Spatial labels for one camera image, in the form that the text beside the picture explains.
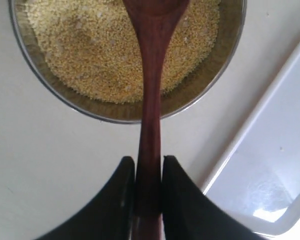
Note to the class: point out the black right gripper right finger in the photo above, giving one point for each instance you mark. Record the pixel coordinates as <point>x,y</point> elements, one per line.
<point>189,215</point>

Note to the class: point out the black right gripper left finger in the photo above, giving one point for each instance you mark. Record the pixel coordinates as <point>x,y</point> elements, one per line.
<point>108,216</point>

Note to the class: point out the yellow millet grains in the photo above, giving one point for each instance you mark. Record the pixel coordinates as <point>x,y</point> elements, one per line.
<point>91,45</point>

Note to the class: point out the dark red wooden spoon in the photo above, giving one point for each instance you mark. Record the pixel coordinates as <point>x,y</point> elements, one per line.
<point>154,22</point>

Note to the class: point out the white rectangular plastic tray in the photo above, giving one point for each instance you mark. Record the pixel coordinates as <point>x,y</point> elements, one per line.
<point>257,178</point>

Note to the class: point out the metal bowl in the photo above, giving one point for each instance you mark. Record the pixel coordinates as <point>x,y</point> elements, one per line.
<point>187,93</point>

